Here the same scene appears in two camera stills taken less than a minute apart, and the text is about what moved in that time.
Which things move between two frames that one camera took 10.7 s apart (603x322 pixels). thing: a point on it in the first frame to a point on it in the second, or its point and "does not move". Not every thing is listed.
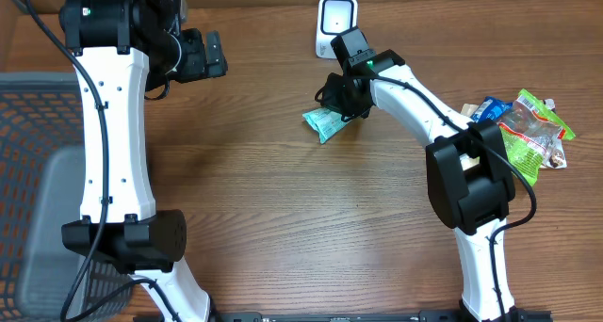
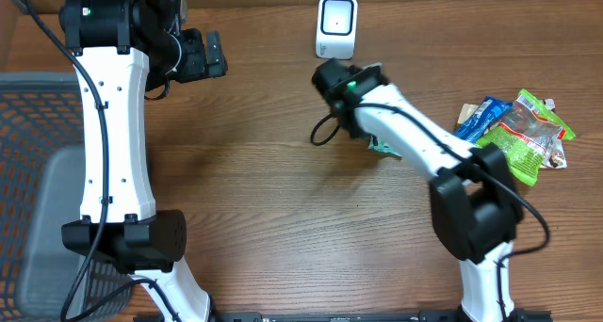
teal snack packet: x=327 y=121 to x=375 y=144
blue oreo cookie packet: x=491 y=109 does not move
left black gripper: x=199 y=58 does not move
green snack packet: x=529 y=134 does not move
